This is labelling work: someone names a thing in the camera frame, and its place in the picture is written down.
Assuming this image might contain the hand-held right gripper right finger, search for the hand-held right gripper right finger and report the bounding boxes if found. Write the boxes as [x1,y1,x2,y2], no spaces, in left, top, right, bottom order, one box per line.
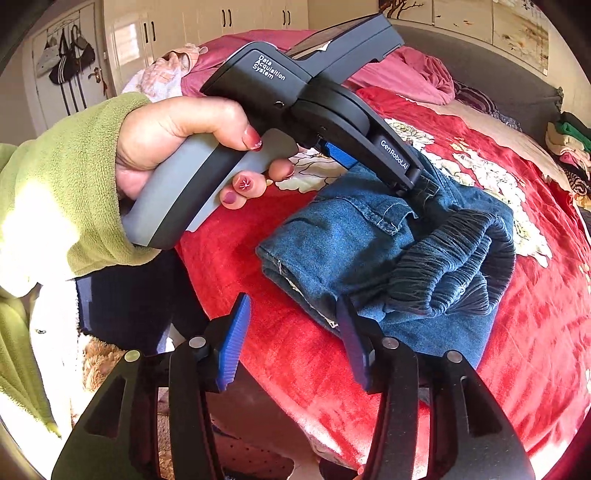
[336,295,536,480]

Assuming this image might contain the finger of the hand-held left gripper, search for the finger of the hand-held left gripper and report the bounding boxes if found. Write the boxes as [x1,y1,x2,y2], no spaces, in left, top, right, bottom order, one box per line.
[318,138,359,172]
[355,115,423,195]

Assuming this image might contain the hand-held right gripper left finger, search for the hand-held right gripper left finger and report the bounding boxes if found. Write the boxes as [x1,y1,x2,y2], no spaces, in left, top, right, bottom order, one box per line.
[51,293,252,480]

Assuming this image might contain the blue denim pants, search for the blue denim pants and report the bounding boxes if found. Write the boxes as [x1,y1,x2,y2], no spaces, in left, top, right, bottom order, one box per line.
[256,159,517,370]

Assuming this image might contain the person's left forearm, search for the person's left forearm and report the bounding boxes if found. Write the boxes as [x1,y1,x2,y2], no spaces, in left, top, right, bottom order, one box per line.
[0,92,155,296]

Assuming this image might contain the person's left hand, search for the person's left hand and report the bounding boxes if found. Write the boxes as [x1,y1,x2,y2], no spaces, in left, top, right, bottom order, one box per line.
[115,95,296,210]

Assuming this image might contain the pink blanket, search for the pink blanket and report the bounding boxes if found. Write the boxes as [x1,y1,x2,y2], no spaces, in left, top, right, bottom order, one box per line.
[182,30,455,108]

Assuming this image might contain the dark striped cloth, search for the dark striped cloth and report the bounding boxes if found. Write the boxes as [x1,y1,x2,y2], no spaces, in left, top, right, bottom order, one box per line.
[455,80,499,114]

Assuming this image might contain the person's dark trouser leg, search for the person's dark trouser leg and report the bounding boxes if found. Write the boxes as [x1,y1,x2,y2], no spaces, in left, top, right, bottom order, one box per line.
[76,249,208,358]

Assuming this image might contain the cream wardrobe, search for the cream wardrobe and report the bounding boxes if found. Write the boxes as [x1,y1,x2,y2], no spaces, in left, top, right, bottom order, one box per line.
[104,0,310,97]

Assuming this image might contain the beige bed sheet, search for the beige bed sheet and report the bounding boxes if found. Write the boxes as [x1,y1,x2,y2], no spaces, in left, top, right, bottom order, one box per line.
[434,99,573,192]

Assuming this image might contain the pink perforated slipper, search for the pink perforated slipper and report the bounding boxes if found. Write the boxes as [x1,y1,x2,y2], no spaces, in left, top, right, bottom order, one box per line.
[212,429,296,480]

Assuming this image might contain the white pink floral cloth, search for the white pink floral cloth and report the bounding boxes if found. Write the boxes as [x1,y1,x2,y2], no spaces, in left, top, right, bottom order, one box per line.
[122,44,204,100]

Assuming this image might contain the brown fluffy mat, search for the brown fluffy mat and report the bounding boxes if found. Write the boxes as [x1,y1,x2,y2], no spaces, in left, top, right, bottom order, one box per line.
[83,337,122,393]

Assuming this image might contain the grey headboard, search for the grey headboard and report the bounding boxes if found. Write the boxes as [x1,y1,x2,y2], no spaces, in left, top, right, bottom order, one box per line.
[392,23,564,125]

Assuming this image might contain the pile of folded clothes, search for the pile of folded clothes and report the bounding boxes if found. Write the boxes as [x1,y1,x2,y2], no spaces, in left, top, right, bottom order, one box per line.
[545,111,591,208]

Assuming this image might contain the red floral blanket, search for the red floral blanket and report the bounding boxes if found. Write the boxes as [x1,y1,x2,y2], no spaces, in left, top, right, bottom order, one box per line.
[175,85,591,472]

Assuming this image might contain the person's green fleece robe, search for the person's green fleece robe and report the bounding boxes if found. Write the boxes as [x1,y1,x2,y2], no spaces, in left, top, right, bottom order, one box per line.
[0,291,62,437]

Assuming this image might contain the black striped bag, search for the black striped bag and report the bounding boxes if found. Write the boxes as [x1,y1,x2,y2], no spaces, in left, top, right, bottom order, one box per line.
[48,32,88,116]

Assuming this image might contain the white door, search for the white door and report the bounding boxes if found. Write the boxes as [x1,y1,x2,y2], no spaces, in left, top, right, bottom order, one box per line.
[23,21,116,132]

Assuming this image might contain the wall painting panel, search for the wall painting panel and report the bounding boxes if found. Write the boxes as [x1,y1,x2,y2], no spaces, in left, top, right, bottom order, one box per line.
[492,0,551,75]
[379,0,433,20]
[433,0,493,34]

